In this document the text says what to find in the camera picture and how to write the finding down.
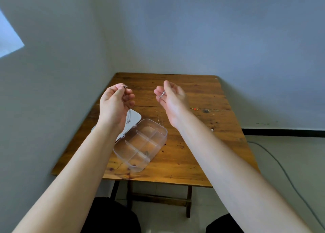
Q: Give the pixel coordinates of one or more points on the white plastic box lid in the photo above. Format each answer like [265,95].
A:
[133,120]

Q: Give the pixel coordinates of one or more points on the person's left middle finger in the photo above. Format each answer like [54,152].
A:
[129,91]

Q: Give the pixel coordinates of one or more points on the wooden table frame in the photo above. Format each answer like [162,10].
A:
[157,198]

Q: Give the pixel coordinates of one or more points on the person's left little finger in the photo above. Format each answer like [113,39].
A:
[130,104]

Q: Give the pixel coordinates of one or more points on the person's left forearm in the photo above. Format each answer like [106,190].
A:
[73,179]

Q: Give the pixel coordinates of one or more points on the person's right forearm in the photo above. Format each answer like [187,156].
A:
[228,174]

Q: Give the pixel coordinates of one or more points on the clear plastic compartment box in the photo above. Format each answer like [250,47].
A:
[142,144]

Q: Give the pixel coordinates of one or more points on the person's right thumb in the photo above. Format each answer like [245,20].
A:
[168,89]

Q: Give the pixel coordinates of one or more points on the person's leg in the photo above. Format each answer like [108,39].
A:
[111,216]
[224,224]

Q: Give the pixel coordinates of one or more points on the person's left leg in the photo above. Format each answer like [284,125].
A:
[111,216]

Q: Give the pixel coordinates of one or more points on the person's right hand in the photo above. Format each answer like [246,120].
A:
[175,106]

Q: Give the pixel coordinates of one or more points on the person's left hand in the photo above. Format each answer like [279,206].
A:
[113,108]

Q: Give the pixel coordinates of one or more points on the person's left thumb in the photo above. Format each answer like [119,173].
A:
[118,93]

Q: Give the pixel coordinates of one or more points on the person's right leg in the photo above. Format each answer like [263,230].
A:
[224,224]

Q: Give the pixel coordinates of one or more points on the black baseboard strip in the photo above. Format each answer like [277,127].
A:
[284,133]

